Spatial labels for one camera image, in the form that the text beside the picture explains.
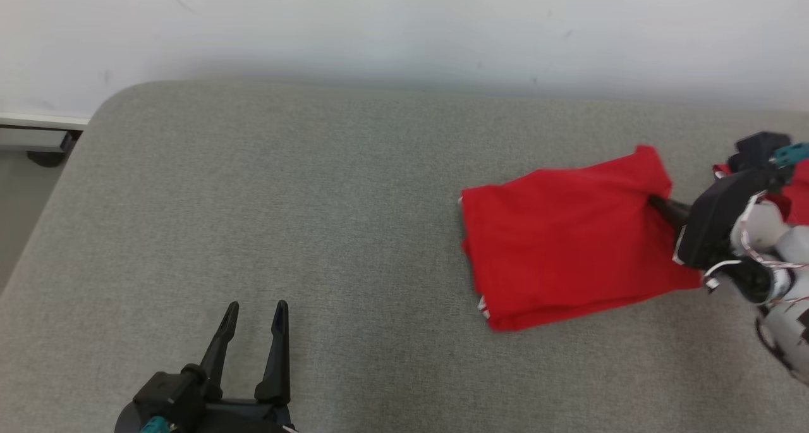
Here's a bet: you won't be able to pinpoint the white wall baseboard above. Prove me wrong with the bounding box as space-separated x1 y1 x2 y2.
0 113 90 131

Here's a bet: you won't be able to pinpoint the red shorts with white stripe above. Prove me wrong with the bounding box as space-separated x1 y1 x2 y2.
713 157 809 226

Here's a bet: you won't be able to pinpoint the grey metal frame leg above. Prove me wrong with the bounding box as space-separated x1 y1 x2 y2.
0 128 76 155

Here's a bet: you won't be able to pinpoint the thin red white wire bundle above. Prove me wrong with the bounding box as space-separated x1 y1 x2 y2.
703 192 809 308

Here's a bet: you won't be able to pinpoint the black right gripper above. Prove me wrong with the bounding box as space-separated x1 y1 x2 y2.
648 166 792 271

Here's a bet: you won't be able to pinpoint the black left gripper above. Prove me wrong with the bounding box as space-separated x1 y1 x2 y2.
183 300 298 433

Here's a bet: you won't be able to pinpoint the teal right camera connector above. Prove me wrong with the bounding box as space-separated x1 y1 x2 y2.
771 142 809 169

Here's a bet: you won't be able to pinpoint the red Bulls 23 jersey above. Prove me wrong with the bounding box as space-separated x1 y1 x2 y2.
459 144 706 332

